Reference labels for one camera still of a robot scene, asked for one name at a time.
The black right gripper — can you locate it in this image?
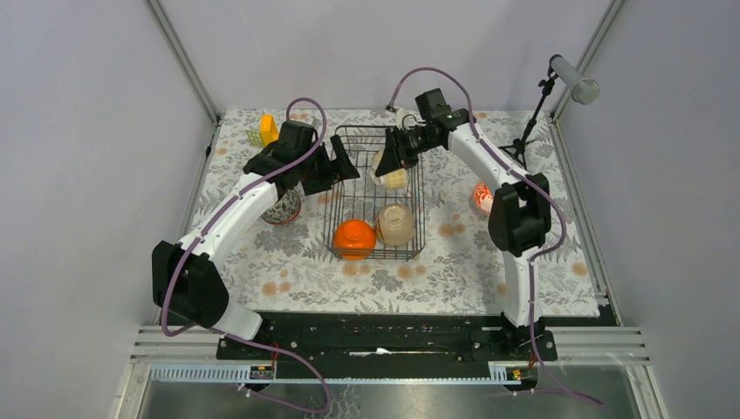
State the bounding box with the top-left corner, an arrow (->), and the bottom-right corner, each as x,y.
375,126 -> 441,178

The aluminium frame rail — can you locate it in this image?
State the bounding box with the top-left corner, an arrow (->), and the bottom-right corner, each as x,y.
144,0 -> 221,126

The floral patterned table mat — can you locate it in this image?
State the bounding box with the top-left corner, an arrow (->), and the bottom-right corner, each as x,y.
193,110 -> 599,317

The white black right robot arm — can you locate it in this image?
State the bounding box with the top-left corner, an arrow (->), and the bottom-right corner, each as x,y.
375,89 -> 552,360

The pink patterned bowl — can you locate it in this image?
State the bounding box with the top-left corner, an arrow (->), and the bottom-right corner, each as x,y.
261,189 -> 302,225

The green yellow grid plate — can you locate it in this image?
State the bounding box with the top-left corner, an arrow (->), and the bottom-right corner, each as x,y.
245,130 -> 264,148

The yellow dotted white bowl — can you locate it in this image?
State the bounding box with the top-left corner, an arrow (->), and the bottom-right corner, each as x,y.
370,150 -> 408,189

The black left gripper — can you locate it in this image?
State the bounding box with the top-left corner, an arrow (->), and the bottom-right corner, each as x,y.
297,134 -> 360,196

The silver microphone on black stand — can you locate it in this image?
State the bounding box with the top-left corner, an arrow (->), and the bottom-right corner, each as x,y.
499,54 -> 600,169

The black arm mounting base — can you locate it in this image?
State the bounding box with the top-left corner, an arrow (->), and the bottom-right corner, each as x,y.
159,309 -> 620,381

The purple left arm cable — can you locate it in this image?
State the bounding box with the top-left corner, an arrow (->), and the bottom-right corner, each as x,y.
160,97 -> 335,415

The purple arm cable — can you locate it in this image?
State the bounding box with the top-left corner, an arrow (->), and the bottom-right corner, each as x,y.
386,66 -> 607,409
160,97 -> 335,415

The orange plastic block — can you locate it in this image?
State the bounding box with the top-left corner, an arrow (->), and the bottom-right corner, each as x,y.
258,114 -> 279,146

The orange glossy bowl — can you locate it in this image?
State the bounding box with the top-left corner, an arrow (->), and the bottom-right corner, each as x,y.
332,219 -> 377,260

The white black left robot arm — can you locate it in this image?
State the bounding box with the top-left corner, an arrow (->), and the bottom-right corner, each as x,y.
152,120 -> 360,359

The black wire dish rack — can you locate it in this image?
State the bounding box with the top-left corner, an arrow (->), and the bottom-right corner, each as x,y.
323,124 -> 426,261

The beige bowl with leaf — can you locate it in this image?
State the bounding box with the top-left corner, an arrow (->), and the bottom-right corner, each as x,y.
375,203 -> 415,247

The white bowl red floral pattern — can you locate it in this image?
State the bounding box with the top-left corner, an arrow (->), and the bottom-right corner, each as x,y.
473,182 -> 494,215

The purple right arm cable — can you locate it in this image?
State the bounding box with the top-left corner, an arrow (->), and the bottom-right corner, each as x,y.
386,66 -> 607,409

